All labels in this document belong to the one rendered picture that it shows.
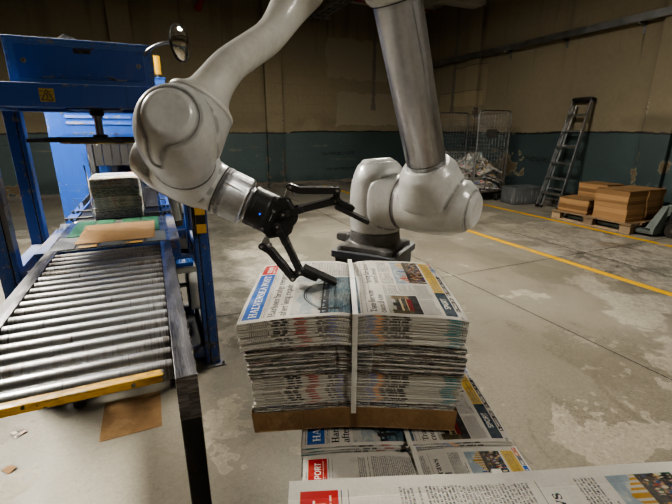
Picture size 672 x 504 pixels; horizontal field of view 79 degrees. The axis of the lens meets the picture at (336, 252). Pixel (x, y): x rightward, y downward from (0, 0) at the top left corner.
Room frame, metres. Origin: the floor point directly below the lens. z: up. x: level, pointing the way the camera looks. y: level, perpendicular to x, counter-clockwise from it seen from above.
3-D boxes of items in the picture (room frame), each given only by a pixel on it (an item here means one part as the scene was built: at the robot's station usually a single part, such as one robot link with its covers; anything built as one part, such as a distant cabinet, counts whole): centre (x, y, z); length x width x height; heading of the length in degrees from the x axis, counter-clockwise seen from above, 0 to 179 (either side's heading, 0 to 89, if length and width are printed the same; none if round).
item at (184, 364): (1.44, 0.62, 0.74); 1.34 x 0.05 x 0.12; 24
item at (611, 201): (5.98, -4.06, 0.28); 1.20 x 0.83 x 0.57; 24
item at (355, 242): (1.24, -0.10, 1.03); 0.22 x 0.18 x 0.06; 62
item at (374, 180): (1.23, -0.13, 1.17); 0.18 x 0.16 x 0.22; 49
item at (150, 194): (3.30, 1.73, 0.75); 1.53 x 0.64 x 0.10; 24
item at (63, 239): (2.27, 1.27, 0.75); 0.70 x 0.65 x 0.10; 24
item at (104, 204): (2.79, 1.50, 0.93); 0.38 x 0.30 x 0.26; 24
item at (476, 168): (8.45, -2.72, 0.85); 1.21 x 0.83 x 1.71; 24
